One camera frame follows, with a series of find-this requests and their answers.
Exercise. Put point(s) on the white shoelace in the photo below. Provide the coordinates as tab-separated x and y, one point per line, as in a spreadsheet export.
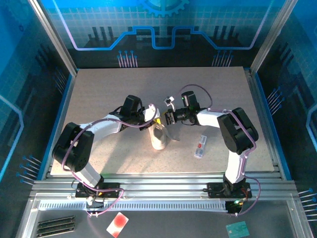
174	138

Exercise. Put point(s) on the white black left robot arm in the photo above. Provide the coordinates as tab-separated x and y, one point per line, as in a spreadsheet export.
74	148

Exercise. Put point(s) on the aluminium frame rail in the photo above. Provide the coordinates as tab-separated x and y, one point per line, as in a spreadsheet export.
161	184

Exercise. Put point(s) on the aluminium frame post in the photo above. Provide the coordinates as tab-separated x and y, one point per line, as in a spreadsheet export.
53	37
272	34

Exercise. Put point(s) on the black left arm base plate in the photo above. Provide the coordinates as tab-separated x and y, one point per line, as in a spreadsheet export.
111	189

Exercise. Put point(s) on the black vent grille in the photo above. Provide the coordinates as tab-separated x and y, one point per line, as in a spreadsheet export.
55	225

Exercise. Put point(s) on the white canvas sneaker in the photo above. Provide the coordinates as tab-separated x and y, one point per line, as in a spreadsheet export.
158	140

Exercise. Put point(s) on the green card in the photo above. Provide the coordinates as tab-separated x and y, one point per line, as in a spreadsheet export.
237	229

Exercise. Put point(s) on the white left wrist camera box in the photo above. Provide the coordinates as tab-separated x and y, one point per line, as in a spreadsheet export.
150	112

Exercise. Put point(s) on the small circuit board with LED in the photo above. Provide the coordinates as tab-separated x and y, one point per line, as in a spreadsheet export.
235	205

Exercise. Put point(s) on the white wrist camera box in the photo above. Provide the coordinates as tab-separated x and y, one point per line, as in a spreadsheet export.
169	100
150	112

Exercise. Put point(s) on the white card with red dots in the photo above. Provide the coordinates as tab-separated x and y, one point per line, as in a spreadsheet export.
118	224

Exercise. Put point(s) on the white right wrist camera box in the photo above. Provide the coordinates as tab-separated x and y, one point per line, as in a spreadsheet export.
169	100

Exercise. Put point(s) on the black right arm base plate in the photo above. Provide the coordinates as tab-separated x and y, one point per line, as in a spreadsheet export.
215	189

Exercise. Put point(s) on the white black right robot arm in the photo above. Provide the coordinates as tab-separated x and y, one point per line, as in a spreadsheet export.
237	134

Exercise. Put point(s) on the clear plastic packet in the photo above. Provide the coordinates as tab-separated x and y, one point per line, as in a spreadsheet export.
200	146

